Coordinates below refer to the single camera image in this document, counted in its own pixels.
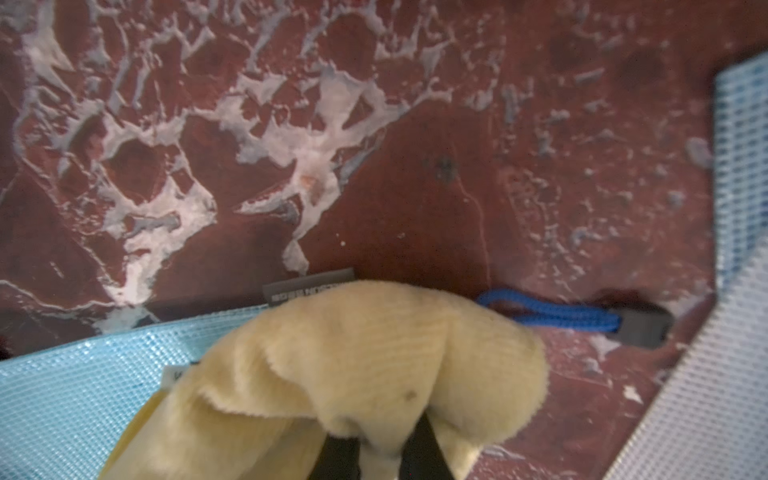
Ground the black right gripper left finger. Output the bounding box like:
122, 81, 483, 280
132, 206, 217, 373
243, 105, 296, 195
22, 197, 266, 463
307, 436, 360, 480

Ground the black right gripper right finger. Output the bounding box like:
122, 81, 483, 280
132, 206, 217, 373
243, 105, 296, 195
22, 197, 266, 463
398, 413, 454, 480

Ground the cream wiping cloth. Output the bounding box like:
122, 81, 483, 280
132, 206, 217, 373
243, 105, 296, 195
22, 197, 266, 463
101, 281, 549, 479

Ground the light blue mesh document bag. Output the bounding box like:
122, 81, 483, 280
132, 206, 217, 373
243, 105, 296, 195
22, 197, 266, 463
0, 266, 676, 480

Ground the white blue-edged mesh document bag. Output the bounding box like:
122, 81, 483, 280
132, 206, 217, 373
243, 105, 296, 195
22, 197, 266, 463
605, 240, 767, 479

